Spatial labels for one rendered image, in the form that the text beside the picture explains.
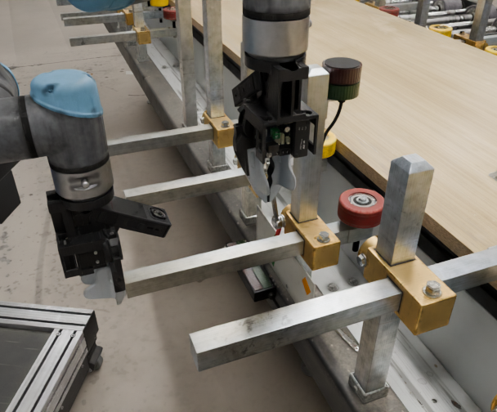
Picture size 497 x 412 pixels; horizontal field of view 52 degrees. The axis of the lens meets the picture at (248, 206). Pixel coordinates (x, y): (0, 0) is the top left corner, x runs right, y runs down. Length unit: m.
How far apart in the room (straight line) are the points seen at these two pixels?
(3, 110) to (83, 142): 0.09
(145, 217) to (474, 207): 0.55
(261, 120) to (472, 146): 0.66
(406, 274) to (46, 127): 0.46
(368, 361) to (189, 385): 1.03
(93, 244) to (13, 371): 0.96
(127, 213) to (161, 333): 1.21
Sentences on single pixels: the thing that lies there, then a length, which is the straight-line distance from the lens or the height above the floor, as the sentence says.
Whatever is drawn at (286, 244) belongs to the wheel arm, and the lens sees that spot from 0.86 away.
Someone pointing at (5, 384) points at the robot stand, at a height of 0.21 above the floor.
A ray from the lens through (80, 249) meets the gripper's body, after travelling 0.73.
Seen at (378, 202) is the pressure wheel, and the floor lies 0.91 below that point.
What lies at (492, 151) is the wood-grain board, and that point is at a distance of 1.16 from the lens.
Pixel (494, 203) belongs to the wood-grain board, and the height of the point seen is 0.90.
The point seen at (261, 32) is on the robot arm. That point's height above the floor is 1.24.
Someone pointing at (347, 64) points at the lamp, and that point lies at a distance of 0.81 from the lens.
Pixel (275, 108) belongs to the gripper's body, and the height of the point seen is 1.16.
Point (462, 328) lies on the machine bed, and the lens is 0.97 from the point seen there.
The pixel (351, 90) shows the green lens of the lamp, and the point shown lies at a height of 1.11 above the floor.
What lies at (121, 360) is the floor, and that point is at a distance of 1.85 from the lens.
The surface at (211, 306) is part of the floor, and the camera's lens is 1.98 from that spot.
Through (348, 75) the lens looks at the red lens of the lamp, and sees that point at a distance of 0.79.
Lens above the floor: 1.39
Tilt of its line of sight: 33 degrees down
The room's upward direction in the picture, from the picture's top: straight up
